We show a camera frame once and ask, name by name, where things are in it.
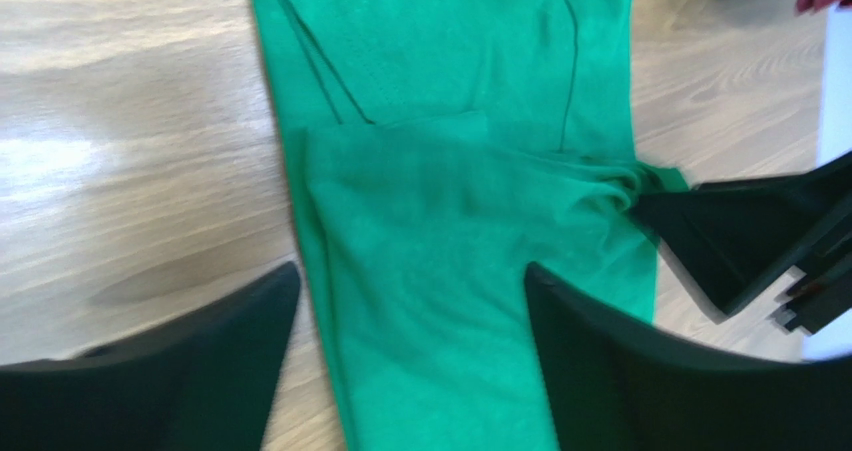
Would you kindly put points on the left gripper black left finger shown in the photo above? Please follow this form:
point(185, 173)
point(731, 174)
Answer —
point(203, 381)

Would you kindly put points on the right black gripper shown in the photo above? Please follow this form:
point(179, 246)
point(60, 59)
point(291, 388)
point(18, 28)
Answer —
point(733, 239)

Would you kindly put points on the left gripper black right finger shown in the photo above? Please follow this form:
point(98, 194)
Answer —
point(614, 382)

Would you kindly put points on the green t shirt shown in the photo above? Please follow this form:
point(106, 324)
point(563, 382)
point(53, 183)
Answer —
point(435, 148)

